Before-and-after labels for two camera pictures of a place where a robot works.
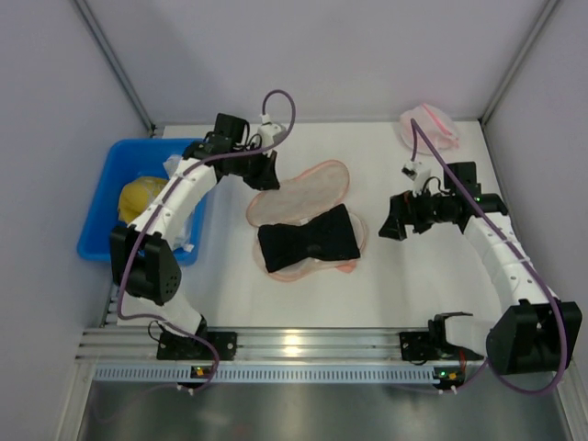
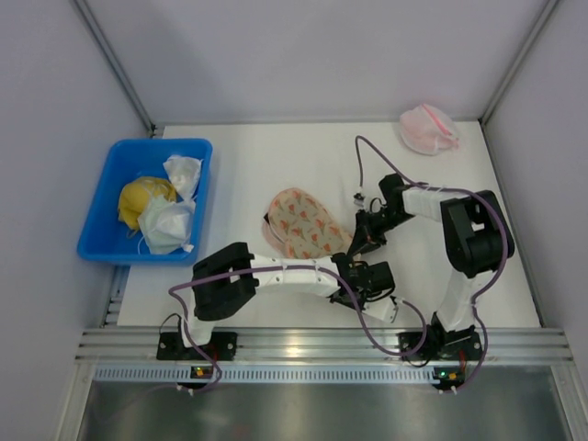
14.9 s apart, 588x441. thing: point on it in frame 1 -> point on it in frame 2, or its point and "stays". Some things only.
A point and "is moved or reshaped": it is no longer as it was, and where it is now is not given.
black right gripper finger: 394,227 -> 357,242
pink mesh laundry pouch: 435,124 stays
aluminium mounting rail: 281,347 stays
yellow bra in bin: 137,195 stays
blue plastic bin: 127,160 stays
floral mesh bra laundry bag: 344,264 is moved or reshaped
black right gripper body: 409,213 -> 365,232
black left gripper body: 256,169 -> 356,285
